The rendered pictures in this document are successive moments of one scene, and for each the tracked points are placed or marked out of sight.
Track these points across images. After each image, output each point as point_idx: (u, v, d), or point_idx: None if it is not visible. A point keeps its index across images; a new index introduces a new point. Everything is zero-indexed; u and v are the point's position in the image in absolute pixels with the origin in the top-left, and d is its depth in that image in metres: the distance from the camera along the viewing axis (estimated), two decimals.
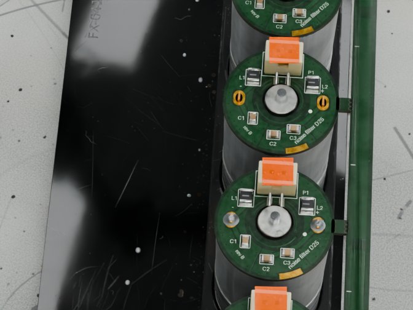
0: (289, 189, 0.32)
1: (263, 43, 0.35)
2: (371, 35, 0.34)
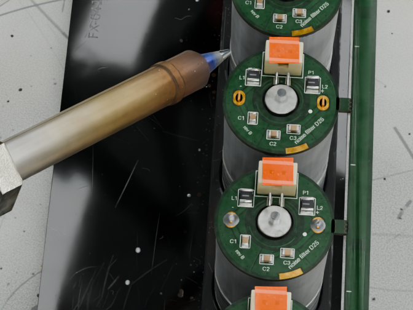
0: (289, 189, 0.32)
1: (263, 43, 0.35)
2: (371, 35, 0.34)
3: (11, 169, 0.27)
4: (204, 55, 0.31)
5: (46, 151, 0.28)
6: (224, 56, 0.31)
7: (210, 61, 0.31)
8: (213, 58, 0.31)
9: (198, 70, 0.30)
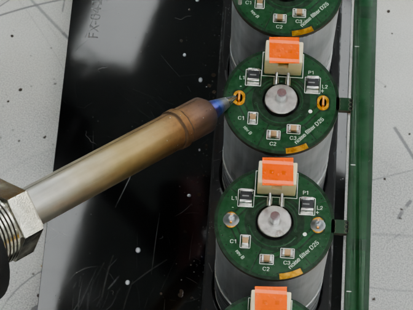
0: (289, 189, 0.32)
1: (263, 43, 0.35)
2: (371, 35, 0.34)
3: (33, 214, 0.29)
4: (212, 101, 0.33)
5: (65, 197, 0.30)
6: (231, 103, 0.33)
7: (217, 107, 0.33)
8: (220, 104, 0.33)
9: (206, 117, 0.33)
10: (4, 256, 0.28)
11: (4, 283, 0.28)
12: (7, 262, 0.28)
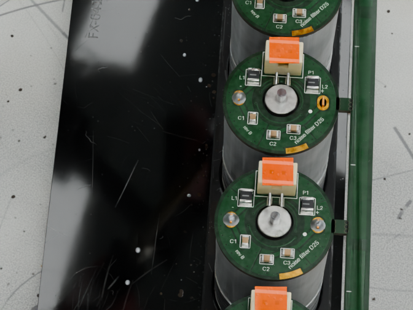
0: (289, 189, 0.32)
1: (263, 43, 0.35)
2: (371, 35, 0.34)
3: None
4: None
5: None
6: None
7: None
8: None
9: None
10: None
11: None
12: None
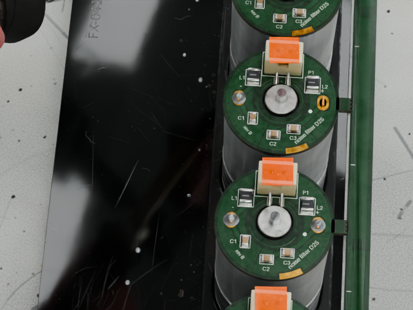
0: (289, 189, 0.32)
1: (263, 43, 0.35)
2: (371, 35, 0.34)
3: None
4: None
5: None
6: None
7: None
8: None
9: None
10: None
11: (40, 13, 0.31)
12: None
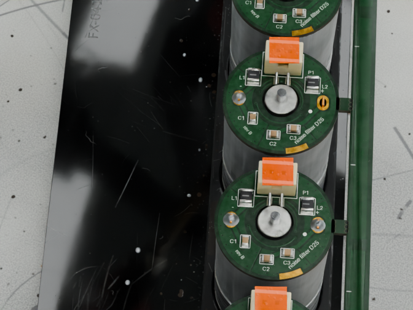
0: (289, 189, 0.32)
1: (263, 43, 0.35)
2: (371, 35, 0.34)
3: None
4: None
5: None
6: None
7: None
8: None
9: None
10: None
11: None
12: None
